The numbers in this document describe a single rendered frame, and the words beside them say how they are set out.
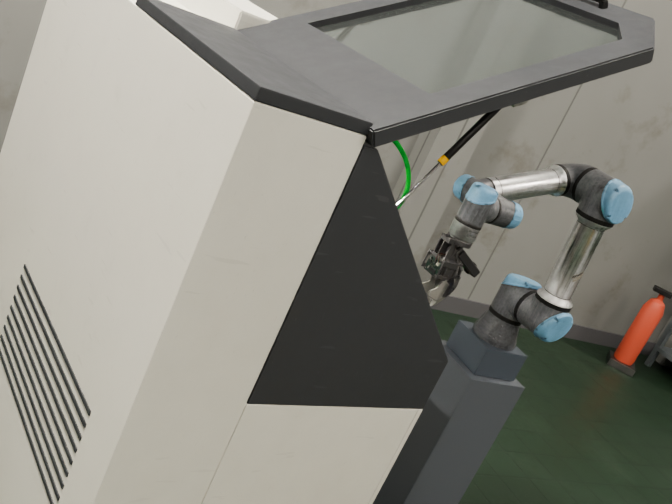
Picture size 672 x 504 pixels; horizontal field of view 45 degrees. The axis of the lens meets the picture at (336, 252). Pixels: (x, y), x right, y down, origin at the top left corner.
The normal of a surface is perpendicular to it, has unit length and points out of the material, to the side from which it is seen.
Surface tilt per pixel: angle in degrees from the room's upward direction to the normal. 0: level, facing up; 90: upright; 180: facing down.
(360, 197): 90
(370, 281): 90
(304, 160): 90
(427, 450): 90
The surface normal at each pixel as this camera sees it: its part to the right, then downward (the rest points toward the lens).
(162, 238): -0.77, -0.14
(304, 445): 0.50, 0.47
